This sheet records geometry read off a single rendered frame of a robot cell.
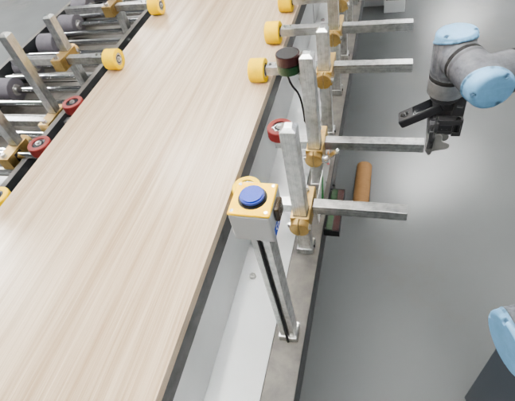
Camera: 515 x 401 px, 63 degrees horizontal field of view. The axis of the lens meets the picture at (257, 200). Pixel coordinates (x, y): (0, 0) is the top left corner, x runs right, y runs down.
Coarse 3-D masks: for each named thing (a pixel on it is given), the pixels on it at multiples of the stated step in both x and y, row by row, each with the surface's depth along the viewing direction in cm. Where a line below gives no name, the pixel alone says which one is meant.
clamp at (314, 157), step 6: (324, 126) 129; (324, 132) 127; (324, 138) 125; (324, 144) 125; (306, 150) 123; (312, 150) 123; (318, 150) 122; (324, 150) 126; (306, 156) 123; (312, 156) 122; (318, 156) 122; (306, 162) 124; (312, 162) 124; (318, 162) 123
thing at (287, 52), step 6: (288, 48) 104; (294, 48) 104; (276, 54) 103; (282, 54) 103; (288, 54) 102; (294, 54) 102; (294, 66) 103; (288, 78) 108; (300, 78) 106; (300, 96) 112; (300, 102) 113
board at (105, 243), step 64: (192, 0) 201; (256, 0) 188; (128, 64) 170; (192, 64) 161; (64, 128) 148; (128, 128) 141; (192, 128) 135; (256, 128) 132; (64, 192) 125; (128, 192) 120; (192, 192) 116; (0, 256) 113; (64, 256) 109; (128, 256) 105; (192, 256) 102; (0, 320) 99; (64, 320) 96; (128, 320) 93; (0, 384) 88; (64, 384) 86; (128, 384) 84
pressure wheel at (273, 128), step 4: (276, 120) 129; (280, 120) 129; (284, 120) 128; (288, 120) 128; (268, 124) 128; (272, 124) 128; (276, 124) 128; (280, 124) 127; (268, 128) 127; (272, 128) 127; (276, 128) 127; (268, 132) 126; (272, 132) 126; (276, 132) 125; (268, 136) 128; (272, 136) 126; (276, 136) 125; (272, 140) 127; (276, 140) 126
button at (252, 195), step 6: (252, 186) 67; (258, 186) 67; (240, 192) 67; (246, 192) 67; (252, 192) 66; (258, 192) 66; (240, 198) 66; (246, 198) 66; (252, 198) 66; (258, 198) 65; (246, 204) 66; (252, 204) 65
